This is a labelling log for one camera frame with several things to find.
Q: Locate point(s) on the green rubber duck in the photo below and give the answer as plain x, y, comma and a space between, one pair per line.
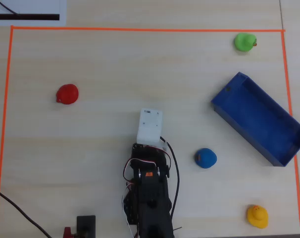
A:
244, 42

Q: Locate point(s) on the red stand knob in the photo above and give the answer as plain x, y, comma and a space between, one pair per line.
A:
67, 233

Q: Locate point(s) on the orange tape border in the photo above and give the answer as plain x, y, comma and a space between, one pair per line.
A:
140, 29

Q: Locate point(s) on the yellow rubber duck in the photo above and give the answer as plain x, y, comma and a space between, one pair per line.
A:
257, 216

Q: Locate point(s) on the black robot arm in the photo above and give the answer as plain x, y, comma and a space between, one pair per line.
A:
152, 203

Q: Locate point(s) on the white paper with black bar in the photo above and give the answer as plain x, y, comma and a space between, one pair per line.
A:
62, 10

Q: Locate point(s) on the blue rubber duck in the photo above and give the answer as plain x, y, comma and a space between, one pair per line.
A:
206, 158

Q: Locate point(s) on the blue rectangular plastic box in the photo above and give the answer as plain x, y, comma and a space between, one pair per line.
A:
261, 119

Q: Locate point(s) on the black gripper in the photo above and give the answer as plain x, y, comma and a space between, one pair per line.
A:
140, 148

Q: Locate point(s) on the red rubber duck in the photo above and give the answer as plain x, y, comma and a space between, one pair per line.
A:
67, 94

